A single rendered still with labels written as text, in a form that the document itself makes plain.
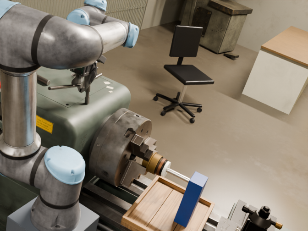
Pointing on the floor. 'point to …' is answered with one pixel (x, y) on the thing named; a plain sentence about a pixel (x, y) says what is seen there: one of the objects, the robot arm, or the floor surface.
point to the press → (217, 23)
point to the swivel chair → (185, 43)
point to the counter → (280, 70)
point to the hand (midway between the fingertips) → (82, 88)
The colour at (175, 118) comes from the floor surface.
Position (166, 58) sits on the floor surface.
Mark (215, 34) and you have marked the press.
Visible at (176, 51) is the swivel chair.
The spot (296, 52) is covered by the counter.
